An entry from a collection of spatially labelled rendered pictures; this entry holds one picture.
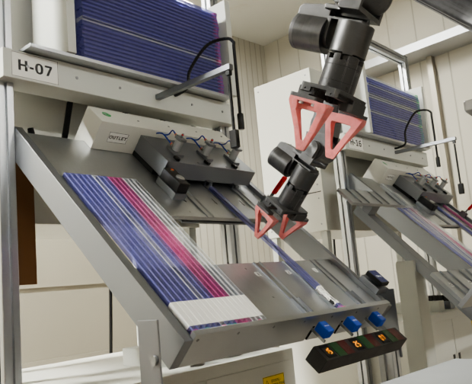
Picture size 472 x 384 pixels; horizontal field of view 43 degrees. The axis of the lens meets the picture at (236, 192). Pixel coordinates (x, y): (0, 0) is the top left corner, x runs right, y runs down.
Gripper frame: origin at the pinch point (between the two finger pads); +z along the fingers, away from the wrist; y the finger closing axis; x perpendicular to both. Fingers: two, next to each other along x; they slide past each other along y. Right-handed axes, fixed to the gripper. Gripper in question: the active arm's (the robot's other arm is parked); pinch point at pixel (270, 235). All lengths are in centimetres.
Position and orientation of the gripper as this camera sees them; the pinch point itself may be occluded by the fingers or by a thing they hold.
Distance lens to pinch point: 146.9
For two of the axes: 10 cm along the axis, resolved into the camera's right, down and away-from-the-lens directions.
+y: -6.6, -0.7, -7.4
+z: -4.5, 8.3, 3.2
